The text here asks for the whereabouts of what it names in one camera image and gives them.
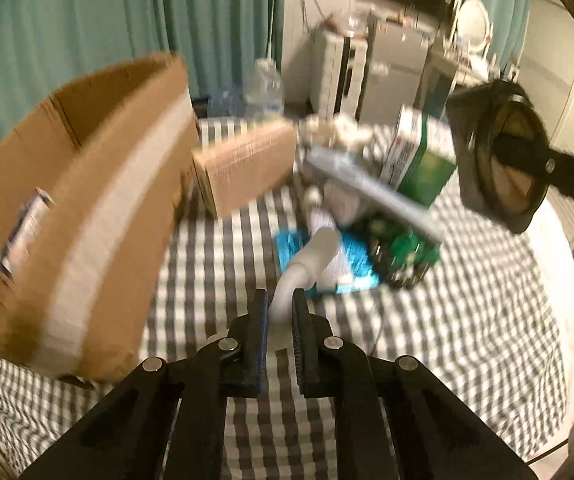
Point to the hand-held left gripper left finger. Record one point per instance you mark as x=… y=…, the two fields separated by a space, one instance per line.
x=265 y=350

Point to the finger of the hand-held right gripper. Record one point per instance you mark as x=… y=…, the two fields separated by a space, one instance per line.
x=567 y=177

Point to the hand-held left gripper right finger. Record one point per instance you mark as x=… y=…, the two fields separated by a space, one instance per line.
x=297 y=350

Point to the blue foil packet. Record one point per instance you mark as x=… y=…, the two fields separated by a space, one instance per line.
x=357 y=265

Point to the green white medicine box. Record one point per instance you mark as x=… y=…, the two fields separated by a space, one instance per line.
x=422 y=170

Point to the green snack packet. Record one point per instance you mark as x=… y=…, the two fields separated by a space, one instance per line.
x=407 y=250

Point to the grey phone case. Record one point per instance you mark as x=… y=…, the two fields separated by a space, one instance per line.
x=367 y=190

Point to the small cardboard box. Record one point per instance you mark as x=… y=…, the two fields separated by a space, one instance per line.
x=247 y=170

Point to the large cardboard box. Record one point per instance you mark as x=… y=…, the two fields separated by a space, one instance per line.
x=107 y=200

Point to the white bed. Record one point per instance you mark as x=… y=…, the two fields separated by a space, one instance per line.
x=567 y=310

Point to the white oval mirror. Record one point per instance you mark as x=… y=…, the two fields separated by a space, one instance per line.
x=474 y=25

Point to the narrow green curtain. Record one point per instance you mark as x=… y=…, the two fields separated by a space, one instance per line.
x=502 y=0

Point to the silver two-door fridge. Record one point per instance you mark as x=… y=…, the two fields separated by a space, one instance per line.
x=392 y=70

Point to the pack of small water bottles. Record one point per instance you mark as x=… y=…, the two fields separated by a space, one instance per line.
x=227 y=105

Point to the white suitcase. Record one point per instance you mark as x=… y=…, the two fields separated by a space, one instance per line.
x=334 y=70

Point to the large clear water bottle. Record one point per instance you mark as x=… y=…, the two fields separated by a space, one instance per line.
x=264 y=87

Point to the clear plastic bag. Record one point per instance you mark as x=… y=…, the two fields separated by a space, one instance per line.
x=339 y=22

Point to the white pole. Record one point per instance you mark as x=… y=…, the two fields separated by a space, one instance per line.
x=270 y=35

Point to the wide green curtain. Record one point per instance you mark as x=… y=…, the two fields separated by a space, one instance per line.
x=67 y=25

